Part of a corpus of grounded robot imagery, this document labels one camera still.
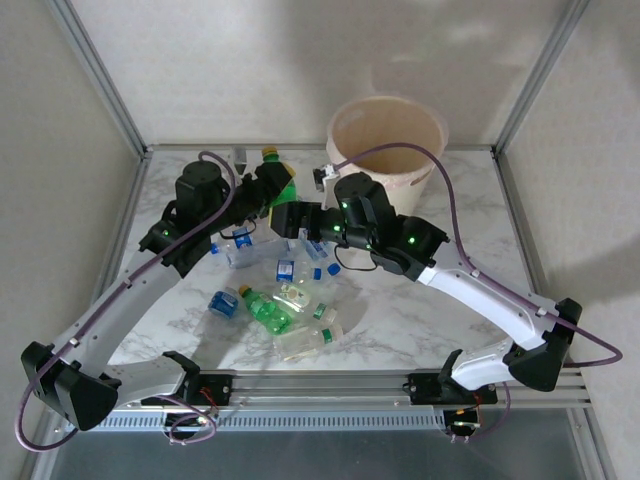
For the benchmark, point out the green plastic bottle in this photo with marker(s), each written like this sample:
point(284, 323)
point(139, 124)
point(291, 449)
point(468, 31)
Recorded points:
point(289, 192)

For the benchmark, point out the crushed clear bottle blue label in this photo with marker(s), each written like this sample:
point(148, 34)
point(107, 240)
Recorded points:
point(315, 250)

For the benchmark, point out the small clear bottle blue label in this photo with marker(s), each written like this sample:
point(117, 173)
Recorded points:
point(243, 243)

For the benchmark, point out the clear bottle green band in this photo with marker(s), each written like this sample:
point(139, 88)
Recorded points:
point(305, 345)
point(296, 295)

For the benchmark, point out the green bottle with yellow cap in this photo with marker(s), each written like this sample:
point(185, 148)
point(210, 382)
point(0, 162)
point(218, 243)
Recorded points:
point(267, 312)

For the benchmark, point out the bottle with blue wrap label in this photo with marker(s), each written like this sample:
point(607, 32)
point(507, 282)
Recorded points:
point(223, 303)

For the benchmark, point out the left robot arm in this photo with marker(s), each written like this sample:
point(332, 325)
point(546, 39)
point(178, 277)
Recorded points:
point(115, 305)

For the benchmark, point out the cream plastic waste bin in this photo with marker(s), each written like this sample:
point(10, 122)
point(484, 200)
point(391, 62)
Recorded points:
point(410, 195)

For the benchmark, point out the small lit circuit board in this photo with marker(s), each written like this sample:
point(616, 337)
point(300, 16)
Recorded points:
point(192, 422)
point(462, 422)

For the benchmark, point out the grey metal lower panel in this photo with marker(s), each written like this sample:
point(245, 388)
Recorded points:
point(320, 457)

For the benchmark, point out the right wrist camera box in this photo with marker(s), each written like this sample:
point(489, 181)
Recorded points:
point(327, 177)

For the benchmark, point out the aluminium frame rail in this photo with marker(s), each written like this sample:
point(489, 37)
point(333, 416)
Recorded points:
point(518, 220)
point(200, 147)
point(122, 225)

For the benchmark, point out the aluminium frame post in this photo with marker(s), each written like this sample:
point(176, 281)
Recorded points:
point(99, 75)
point(539, 75)

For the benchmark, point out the wide grooved aluminium rail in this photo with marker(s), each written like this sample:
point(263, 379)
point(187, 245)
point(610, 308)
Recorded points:
point(320, 387)

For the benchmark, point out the aluminium frame leg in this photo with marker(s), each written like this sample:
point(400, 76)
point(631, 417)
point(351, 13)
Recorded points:
point(42, 450)
point(595, 445)

